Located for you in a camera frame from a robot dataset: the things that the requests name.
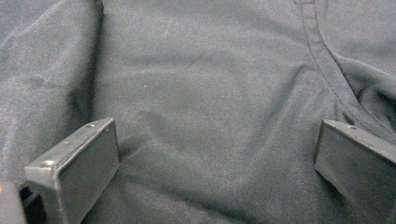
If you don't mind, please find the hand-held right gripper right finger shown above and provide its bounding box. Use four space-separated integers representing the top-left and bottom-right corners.
313 119 396 224

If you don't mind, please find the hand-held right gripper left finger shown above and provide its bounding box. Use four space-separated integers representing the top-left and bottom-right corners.
23 117 121 224

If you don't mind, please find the black sleeveless shirt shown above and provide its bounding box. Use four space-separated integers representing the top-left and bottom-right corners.
0 0 396 224

